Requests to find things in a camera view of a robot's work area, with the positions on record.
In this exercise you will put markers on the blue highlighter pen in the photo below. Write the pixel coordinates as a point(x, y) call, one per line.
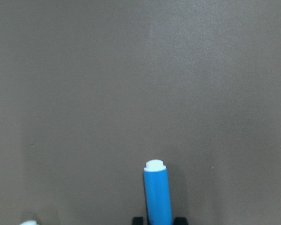
point(157, 193)

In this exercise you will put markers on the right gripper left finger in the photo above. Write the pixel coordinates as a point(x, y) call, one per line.
point(137, 221)

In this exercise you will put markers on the green highlighter pen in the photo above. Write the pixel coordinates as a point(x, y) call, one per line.
point(29, 222)

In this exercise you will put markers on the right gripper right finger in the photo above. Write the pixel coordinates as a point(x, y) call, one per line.
point(180, 221)

